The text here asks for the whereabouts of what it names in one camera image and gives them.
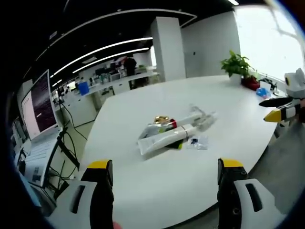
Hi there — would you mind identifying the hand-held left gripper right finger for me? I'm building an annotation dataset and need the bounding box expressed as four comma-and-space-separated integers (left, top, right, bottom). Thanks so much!
216, 157, 287, 229

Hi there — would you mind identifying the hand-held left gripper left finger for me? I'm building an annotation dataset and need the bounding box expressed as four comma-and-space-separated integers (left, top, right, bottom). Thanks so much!
48, 159, 114, 229

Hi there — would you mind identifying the green black skincare packet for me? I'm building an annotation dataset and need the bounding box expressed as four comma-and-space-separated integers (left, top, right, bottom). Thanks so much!
169, 140, 184, 150

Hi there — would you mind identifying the white skincare tube red band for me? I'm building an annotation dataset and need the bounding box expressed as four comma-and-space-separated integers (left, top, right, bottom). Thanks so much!
170, 113, 203, 127

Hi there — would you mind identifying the large white skincare tube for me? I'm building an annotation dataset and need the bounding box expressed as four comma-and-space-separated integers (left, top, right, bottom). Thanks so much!
137, 130, 189, 160

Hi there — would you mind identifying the silver skincare sachet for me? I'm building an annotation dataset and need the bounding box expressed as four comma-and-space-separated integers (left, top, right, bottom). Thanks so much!
139, 122, 173, 139

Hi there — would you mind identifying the gold lid skincare jar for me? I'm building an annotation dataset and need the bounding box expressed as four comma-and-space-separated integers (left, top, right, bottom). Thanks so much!
152, 115, 172, 125

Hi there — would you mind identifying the blue packet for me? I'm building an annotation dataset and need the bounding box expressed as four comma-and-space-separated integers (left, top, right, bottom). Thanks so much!
255, 87, 269, 98

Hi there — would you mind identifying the black screen stand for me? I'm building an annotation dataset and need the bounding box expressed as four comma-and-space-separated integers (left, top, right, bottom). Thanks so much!
46, 127, 81, 201

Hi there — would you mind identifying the green potted plant white pot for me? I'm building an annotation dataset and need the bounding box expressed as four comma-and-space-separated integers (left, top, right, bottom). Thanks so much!
220, 50, 257, 84

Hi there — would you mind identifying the small clear plastic bag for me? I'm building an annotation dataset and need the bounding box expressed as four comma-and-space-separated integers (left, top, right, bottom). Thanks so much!
186, 135, 210, 150

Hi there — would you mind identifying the large display screen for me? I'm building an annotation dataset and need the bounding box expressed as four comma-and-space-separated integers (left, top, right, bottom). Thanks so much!
20, 69, 59, 142

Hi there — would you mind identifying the blue bin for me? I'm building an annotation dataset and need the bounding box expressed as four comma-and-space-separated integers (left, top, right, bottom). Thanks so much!
78, 81, 91, 96

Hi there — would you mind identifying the white office counter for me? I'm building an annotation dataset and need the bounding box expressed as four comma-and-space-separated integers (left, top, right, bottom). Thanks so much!
57, 71, 161, 127

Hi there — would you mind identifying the black floor cable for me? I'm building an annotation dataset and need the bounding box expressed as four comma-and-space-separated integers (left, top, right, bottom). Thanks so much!
58, 102, 89, 141

